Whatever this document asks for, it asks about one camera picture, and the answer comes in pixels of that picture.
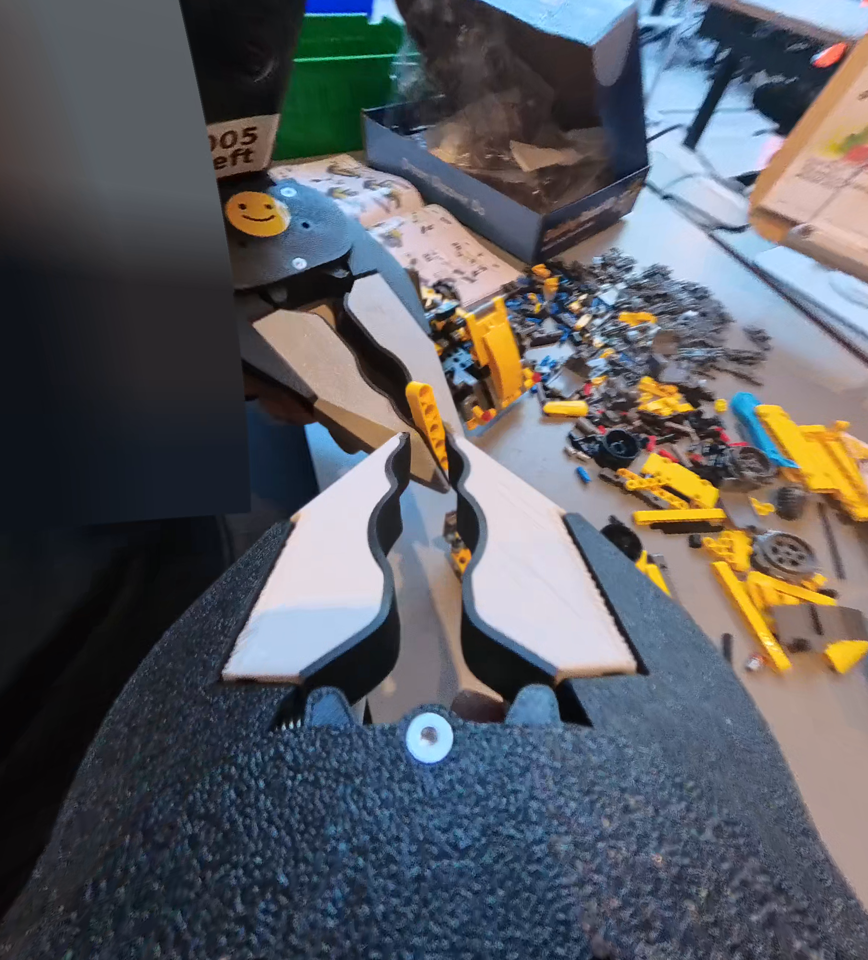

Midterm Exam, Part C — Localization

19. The clear plastic bag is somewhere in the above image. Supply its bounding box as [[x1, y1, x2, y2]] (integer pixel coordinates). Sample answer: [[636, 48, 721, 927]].
[[396, 0, 615, 211]]

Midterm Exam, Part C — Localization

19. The white instruction booklet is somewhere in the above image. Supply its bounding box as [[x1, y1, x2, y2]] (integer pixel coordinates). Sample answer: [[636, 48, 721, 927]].
[[269, 153, 521, 309]]

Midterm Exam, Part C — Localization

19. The black toy wheel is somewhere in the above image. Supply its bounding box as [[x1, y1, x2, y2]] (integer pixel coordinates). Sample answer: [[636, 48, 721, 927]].
[[600, 517, 645, 564]]

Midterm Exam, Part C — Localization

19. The long yellow holed liftarm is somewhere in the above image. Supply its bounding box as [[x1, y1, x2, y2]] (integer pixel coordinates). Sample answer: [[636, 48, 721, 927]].
[[617, 468, 693, 511]]

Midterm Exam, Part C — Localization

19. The grey desk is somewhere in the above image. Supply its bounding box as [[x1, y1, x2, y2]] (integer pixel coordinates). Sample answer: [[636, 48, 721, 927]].
[[254, 150, 868, 954]]

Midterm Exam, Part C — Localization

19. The green plastic bin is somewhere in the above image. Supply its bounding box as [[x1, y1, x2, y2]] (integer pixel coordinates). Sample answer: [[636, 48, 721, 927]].
[[272, 13, 405, 162]]

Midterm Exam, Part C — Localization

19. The yellow and black panel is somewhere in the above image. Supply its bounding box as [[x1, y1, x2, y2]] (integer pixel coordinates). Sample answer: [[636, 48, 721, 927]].
[[640, 453, 720, 507]]

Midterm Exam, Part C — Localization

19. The background long table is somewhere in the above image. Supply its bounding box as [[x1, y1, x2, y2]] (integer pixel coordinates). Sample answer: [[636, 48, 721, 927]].
[[685, 0, 868, 151]]

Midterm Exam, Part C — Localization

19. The long flat yellow beam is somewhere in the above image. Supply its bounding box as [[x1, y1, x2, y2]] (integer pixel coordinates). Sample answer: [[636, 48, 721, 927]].
[[632, 508, 727, 526]]

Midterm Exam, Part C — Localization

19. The black toothed wheel hub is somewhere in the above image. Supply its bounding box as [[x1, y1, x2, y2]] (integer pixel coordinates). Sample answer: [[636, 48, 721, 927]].
[[599, 427, 641, 468]]

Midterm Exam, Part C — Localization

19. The pile of grey bricks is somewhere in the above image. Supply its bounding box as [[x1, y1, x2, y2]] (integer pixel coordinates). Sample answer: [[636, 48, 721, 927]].
[[509, 251, 772, 489]]

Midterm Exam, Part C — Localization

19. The blue brick separator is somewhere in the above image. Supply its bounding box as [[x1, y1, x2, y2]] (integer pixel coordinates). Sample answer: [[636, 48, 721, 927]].
[[730, 391, 798, 470]]

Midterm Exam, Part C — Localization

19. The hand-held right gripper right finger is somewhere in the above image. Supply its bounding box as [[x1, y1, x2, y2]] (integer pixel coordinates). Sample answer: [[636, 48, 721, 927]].
[[445, 431, 639, 702]]

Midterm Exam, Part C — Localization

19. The dark blue cardboard box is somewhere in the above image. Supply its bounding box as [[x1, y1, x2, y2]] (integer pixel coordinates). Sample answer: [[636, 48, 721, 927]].
[[362, 0, 651, 265]]

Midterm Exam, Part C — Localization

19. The yellow arched brick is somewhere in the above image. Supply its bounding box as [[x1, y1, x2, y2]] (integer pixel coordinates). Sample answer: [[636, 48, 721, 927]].
[[747, 571, 840, 610]]

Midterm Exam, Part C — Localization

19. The pile of grey track links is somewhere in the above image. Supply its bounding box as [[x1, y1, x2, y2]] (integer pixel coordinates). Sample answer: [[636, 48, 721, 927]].
[[591, 251, 772, 384]]

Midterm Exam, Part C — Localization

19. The yellow black brick vehicle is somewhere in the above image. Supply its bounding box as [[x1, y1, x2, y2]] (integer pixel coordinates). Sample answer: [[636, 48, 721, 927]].
[[425, 296, 536, 436]]

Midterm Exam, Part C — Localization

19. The short yellow beam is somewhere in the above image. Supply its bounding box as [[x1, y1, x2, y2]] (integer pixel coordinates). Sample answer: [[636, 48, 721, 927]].
[[635, 551, 673, 597]]

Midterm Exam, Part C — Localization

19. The stack of yellow holed panels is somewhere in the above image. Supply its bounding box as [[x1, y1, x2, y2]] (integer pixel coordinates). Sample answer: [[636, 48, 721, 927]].
[[756, 403, 868, 522]]

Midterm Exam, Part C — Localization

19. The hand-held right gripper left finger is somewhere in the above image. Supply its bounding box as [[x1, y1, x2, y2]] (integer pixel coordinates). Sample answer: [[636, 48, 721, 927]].
[[221, 432, 412, 702]]

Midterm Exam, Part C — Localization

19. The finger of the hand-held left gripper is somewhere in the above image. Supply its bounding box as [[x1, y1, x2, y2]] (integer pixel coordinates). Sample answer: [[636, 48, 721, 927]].
[[340, 273, 466, 445], [250, 307, 451, 494]]

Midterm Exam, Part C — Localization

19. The person's left hand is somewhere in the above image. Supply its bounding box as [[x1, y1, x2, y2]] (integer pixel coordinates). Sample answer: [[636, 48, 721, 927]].
[[245, 375, 316, 427]]

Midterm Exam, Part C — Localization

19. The thin black rod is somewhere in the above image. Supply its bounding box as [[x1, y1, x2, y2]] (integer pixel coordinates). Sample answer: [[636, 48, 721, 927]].
[[818, 502, 847, 580]]

